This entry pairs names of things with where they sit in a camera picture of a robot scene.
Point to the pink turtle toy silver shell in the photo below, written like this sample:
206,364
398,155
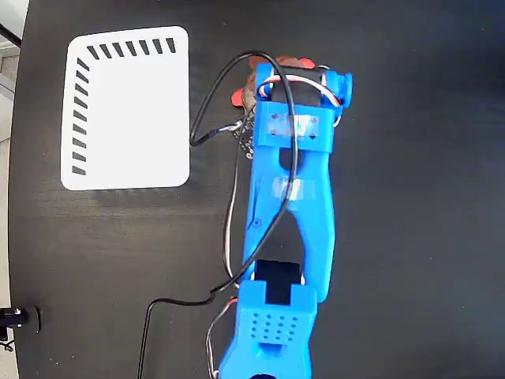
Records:
238,97

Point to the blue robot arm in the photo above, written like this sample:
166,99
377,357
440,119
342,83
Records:
315,237

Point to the clear tape piece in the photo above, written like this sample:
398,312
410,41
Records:
305,125
304,188

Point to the black rod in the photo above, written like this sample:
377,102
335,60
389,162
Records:
10,34

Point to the black camera circuit board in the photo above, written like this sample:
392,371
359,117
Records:
245,138

